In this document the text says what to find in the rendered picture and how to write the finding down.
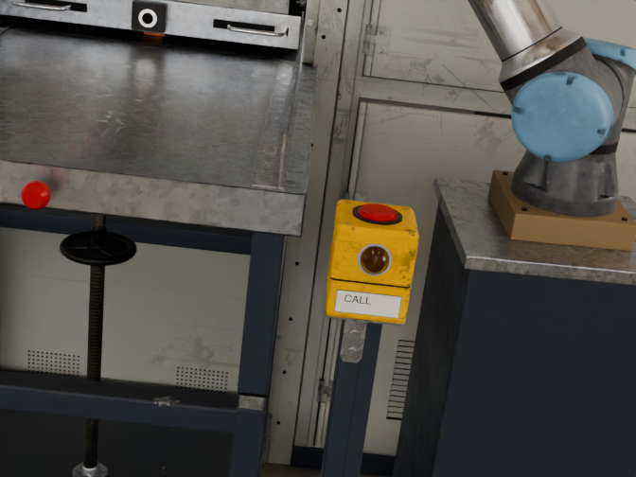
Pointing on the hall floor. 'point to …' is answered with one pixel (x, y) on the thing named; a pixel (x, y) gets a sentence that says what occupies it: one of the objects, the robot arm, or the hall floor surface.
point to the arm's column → (519, 375)
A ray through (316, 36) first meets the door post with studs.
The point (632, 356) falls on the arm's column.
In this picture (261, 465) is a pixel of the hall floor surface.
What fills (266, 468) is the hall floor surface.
